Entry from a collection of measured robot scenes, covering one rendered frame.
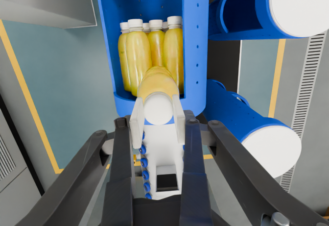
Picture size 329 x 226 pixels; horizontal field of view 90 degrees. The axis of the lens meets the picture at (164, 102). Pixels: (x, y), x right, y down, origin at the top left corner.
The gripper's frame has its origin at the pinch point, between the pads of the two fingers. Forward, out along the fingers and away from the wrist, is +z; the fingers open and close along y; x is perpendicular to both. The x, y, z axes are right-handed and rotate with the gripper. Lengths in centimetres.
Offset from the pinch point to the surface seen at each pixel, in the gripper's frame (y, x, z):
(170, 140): 3, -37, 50
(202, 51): 11.4, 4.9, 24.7
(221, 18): 36, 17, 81
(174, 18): 5.3, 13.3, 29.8
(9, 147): -152, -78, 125
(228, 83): 62, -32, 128
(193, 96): 8.4, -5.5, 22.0
